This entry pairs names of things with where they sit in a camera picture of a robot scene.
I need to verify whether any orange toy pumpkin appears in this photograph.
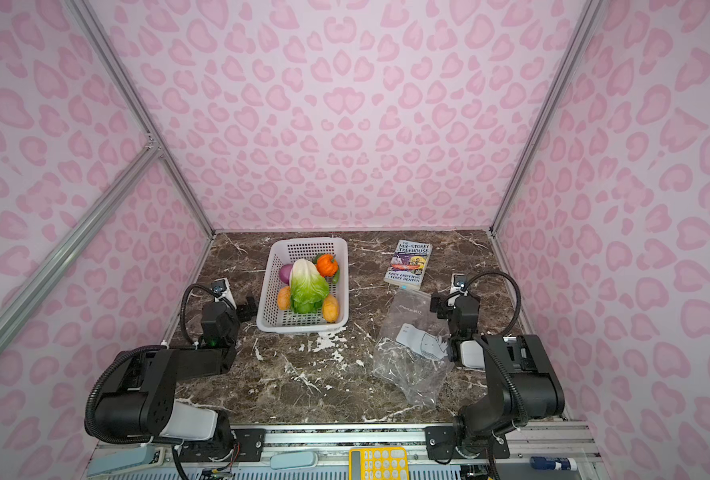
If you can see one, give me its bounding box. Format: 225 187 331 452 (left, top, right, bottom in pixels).
315 254 339 278

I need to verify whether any blue white marker pen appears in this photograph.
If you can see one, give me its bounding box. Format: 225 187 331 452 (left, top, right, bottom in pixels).
529 456 578 471

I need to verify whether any yellow calculator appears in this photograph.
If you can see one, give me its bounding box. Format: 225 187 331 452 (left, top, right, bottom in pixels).
348 446 410 480

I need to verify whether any clear zip top bag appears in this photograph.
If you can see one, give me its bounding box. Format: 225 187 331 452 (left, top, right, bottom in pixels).
373 288 453 408

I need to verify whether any purple toy onion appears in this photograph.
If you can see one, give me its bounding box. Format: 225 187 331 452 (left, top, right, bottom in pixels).
278 264 293 285

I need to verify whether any white perforated plastic basket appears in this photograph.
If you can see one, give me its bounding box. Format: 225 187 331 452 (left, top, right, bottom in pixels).
256 237 349 334

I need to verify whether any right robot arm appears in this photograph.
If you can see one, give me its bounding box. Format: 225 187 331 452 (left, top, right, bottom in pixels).
424 291 565 464

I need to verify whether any green white toy cabbage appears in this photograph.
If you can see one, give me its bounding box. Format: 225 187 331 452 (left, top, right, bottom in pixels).
290 259 330 315

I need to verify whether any yellow toy potato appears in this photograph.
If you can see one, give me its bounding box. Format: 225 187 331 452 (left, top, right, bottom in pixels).
321 294 340 323
276 286 292 311

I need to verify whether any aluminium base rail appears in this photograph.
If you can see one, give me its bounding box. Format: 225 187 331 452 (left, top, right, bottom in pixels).
91 421 609 479

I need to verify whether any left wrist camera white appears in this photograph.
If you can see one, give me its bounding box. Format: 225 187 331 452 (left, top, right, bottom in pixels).
211 278 236 309

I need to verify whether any aluminium frame strut left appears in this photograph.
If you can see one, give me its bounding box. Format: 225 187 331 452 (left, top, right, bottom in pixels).
0 140 159 356

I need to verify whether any light blue oval case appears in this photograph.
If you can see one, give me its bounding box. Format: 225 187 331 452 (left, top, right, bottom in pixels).
270 450 318 470

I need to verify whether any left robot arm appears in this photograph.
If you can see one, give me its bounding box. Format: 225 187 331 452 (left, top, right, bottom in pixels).
84 297 258 462

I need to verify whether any Treehouse paperback book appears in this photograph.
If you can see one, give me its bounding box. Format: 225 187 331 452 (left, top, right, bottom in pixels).
384 240 433 290

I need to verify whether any grey remote left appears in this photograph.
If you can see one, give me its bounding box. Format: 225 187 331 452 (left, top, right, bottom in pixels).
86 445 166 479

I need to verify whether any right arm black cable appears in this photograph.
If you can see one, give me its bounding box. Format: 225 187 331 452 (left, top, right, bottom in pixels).
464 271 522 337

